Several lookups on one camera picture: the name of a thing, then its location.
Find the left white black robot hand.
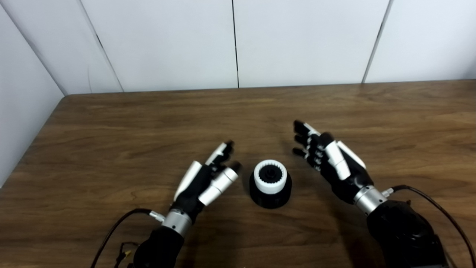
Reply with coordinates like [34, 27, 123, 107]
[172, 140, 242, 220]

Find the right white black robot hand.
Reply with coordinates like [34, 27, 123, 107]
[292, 120, 374, 204]

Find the white toothed ring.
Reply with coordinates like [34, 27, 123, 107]
[254, 160, 287, 195]

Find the round black part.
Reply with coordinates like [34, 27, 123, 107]
[249, 169, 292, 209]

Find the left thin wires yellow plug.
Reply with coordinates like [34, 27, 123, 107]
[113, 242, 140, 268]

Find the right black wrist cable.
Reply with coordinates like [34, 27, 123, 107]
[382, 185, 476, 268]

